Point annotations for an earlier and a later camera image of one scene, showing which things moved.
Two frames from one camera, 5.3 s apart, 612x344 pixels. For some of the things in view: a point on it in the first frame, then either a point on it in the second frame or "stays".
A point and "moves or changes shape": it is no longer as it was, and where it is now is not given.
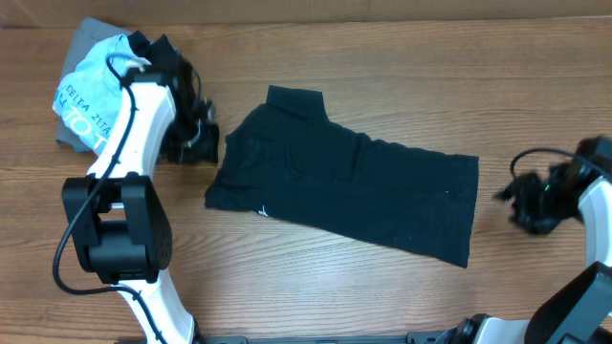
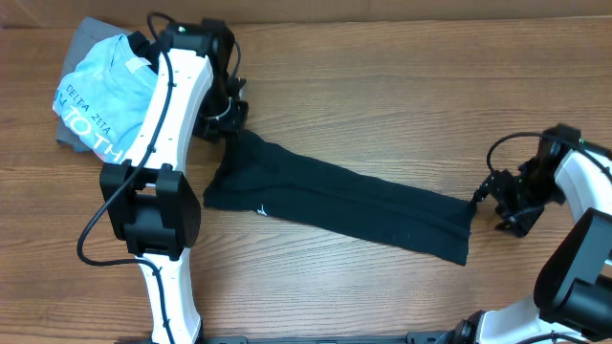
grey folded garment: (89, 33) stays
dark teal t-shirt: (287, 158) moves or changes shape
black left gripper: (207, 152) → (232, 125)
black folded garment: (161, 53) stays
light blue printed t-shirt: (91, 89) stays
